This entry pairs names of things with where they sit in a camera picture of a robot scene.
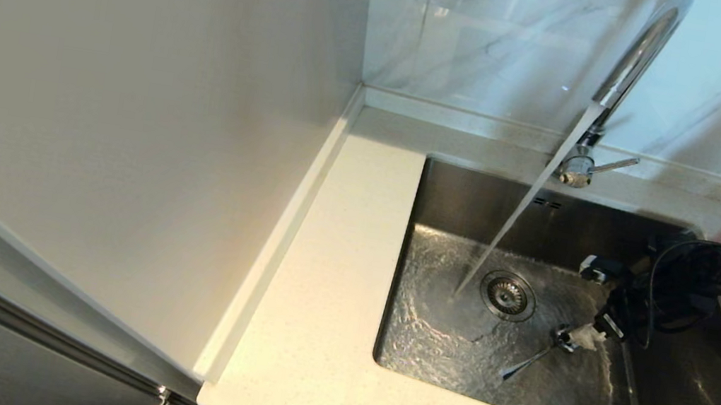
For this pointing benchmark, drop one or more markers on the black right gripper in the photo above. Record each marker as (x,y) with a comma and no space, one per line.
(669,291)

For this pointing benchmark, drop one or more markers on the chrome gooseneck faucet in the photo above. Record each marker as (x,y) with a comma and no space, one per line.
(636,58)

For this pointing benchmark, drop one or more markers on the running water stream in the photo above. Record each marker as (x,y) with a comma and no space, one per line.
(524,205)

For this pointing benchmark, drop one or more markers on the round metal drain strainer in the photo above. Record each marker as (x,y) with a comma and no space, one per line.
(508,296)

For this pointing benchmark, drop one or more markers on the metal spoon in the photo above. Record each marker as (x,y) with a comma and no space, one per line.
(521,368)

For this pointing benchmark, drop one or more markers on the stainless steel sink basin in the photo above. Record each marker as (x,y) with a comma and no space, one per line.
(453,345)

